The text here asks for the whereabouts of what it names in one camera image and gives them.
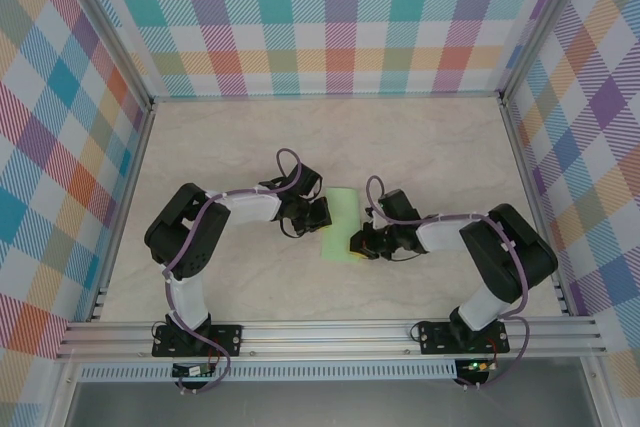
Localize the light green paper sheet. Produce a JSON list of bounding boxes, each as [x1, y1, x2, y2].
[[319, 186, 360, 263]]

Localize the black left controller board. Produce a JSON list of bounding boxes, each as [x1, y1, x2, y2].
[[171, 362, 217, 379]]

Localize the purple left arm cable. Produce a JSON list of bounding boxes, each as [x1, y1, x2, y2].
[[163, 147, 304, 396]]

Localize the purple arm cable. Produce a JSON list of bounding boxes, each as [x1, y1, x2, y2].
[[366, 175, 532, 391], [163, 147, 304, 396]]

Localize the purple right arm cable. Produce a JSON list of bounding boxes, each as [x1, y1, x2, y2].
[[366, 175, 532, 391]]

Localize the aluminium mounting rail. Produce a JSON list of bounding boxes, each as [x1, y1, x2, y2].
[[54, 319, 609, 361]]

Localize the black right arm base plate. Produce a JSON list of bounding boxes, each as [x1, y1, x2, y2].
[[417, 321, 510, 356]]

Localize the slotted grey cable duct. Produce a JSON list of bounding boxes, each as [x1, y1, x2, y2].
[[77, 359, 459, 382]]

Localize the aluminium side floor rail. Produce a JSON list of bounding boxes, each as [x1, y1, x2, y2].
[[87, 101, 157, 323], [499, 94, 574, 318]]

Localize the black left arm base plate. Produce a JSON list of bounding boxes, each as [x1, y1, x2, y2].
[[151, 324, 244, 358]]

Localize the red and black wires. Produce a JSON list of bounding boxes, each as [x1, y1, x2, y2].
[[485, 335, 502, 369], [205, 339, 225, 373]]

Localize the aluminium frame post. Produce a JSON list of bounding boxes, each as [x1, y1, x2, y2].
[[497, 0, 596, 103], [58, 0, 156, 111]]

